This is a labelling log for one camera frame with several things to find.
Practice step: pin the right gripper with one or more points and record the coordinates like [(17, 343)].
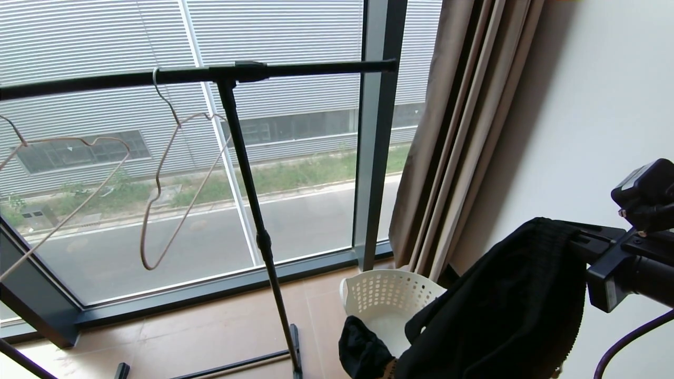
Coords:
[(647, 279)]

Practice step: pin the black shorts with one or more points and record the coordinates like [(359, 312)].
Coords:
[(500, 305)]

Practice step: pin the pink clothes hanger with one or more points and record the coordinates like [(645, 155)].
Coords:
[(52, 140), (157, 184)]

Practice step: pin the white laundry basket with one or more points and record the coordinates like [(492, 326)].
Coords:
[(389, 331)]

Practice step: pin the black clothes rack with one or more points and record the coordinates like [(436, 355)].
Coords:
[(316, 67)]

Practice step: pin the brown curtain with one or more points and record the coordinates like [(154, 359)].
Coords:
[(463, 131)]

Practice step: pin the black garment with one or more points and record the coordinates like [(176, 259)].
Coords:
[(363, 350)]

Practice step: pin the window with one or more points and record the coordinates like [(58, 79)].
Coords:
[(289, 158)]

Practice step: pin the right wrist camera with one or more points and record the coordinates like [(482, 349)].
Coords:
[(647, 189)]

